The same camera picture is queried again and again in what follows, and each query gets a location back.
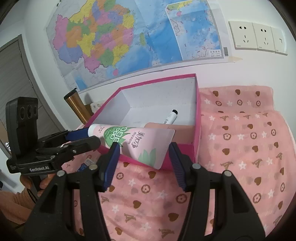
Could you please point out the white wall socket middle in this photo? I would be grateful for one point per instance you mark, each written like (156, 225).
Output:
(264, 37)

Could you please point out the person left hand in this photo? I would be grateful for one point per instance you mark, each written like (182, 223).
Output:
(27, 182)

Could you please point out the pink aloe cream tube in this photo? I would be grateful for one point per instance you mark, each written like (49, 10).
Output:
(144, 145)

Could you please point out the gold travel mug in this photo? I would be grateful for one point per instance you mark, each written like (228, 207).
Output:
(83, 112)

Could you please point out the blue white medicine box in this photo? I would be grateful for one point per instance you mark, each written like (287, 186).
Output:
(85, 164)

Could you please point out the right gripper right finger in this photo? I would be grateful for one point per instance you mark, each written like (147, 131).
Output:
(182, 168)

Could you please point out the pink patterned tablecloth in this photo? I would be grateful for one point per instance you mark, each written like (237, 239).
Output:
(241, 132)

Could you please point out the colourful wall map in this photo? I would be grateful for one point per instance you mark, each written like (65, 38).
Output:
(98, 42)

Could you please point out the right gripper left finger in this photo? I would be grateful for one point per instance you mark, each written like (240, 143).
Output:
(107, 166)

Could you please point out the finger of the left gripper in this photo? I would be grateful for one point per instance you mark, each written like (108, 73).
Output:
(74, 134)
(61, 150)

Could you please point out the white bottle black cap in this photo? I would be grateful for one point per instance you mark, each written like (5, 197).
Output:
(171, 117)

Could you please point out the orange sleeve forearm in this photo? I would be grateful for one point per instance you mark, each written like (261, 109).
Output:
(17, 207)

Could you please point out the grey door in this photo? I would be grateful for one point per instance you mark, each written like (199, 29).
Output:
(17, 80)

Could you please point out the cream patterned cloth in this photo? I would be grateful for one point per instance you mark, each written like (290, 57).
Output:
(95, 106)

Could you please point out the large pink cream tube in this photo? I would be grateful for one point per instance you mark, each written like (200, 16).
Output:
(183, 134)

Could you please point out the white wall socket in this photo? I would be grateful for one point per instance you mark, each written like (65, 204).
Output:
(264, 37)
(243, 35)

